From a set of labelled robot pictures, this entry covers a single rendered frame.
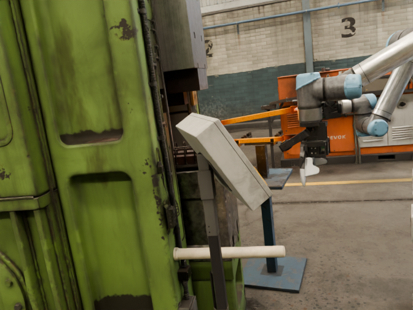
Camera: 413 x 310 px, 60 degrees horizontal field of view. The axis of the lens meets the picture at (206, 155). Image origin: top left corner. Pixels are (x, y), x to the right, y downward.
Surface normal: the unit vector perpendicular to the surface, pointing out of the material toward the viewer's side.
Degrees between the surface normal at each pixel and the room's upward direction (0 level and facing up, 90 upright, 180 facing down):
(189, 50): 90
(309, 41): 90
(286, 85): 90
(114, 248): 90
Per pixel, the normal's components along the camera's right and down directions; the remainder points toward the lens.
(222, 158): 0.25, 0.16
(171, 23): -0.18, 0.22
